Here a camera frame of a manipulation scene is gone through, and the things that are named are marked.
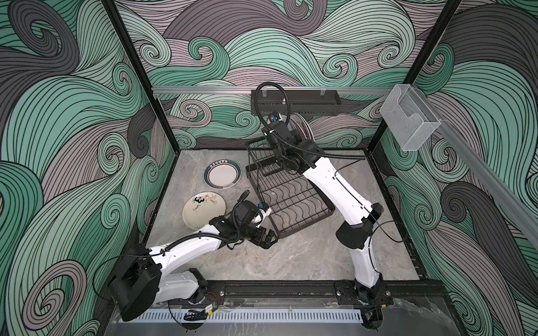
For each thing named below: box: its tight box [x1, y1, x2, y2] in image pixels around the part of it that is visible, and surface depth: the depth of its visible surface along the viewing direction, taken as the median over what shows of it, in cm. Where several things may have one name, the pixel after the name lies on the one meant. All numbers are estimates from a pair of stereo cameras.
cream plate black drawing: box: [182, 191, 227, 231], surface depth 99 cm
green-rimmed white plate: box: [203, 158, 243, 190], surface depth 110 cm
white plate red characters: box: [290, 112, 312, 140], surface depth 80 cm
